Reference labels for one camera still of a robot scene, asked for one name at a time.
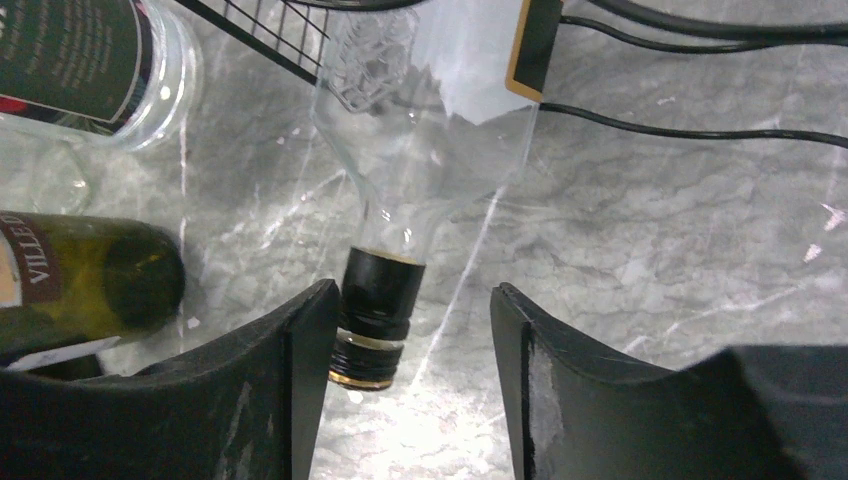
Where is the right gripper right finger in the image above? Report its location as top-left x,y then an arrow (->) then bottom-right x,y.
490,283 -> 847,479

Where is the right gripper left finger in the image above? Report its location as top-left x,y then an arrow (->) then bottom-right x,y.
1,279 -> 340,479

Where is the clear bottle black gold label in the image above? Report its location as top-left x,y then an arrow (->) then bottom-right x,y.
312,1 -> 562,391

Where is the olive wine bottle white label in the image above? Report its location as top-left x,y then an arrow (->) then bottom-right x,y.
1,211 -> 186,372

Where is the clear bottle silver cap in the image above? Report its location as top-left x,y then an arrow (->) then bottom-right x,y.
1,1 -> 203,213

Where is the black wire wine rack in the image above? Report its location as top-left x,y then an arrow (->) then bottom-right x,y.
175,0 -> 848,150

